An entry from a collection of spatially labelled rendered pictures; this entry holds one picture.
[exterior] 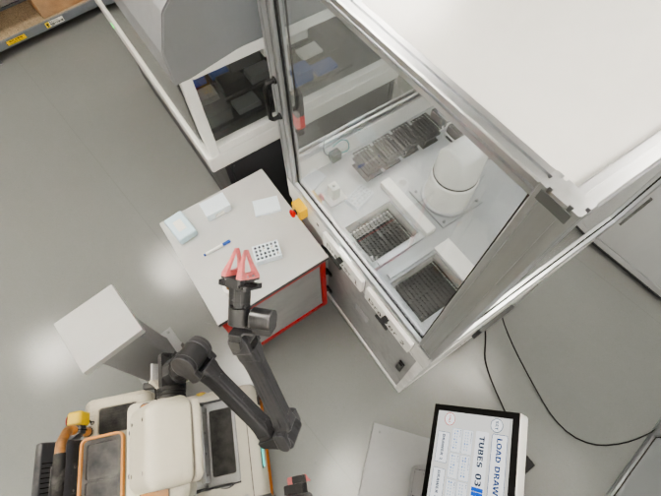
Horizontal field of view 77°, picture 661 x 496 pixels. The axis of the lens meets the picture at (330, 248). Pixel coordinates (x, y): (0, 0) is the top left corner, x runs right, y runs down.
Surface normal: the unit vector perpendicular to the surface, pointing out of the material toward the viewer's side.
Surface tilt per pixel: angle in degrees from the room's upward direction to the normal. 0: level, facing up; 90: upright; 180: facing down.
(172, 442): 42
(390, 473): 3
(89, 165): 0
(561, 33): 0
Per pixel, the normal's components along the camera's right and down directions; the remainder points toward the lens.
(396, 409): 0.00, -0.45
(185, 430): 0.65, -0.45
